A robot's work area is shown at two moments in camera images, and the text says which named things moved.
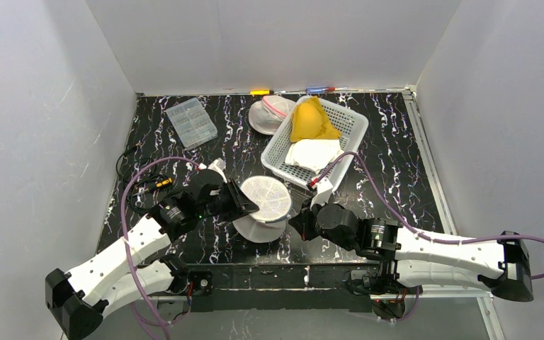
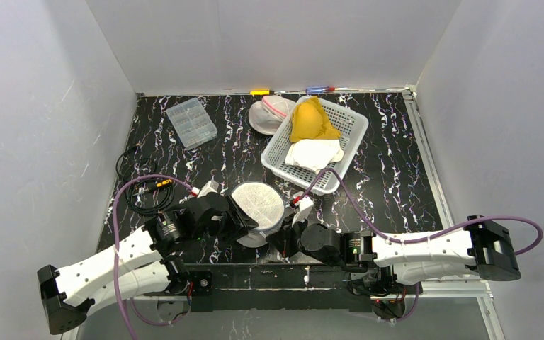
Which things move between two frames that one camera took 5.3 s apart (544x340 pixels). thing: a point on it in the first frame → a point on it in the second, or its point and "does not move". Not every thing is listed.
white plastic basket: [351, 125] does not move
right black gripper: [304, 226] → [282, 233]
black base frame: [312, 287] does not move
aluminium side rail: [434, 176] does not move
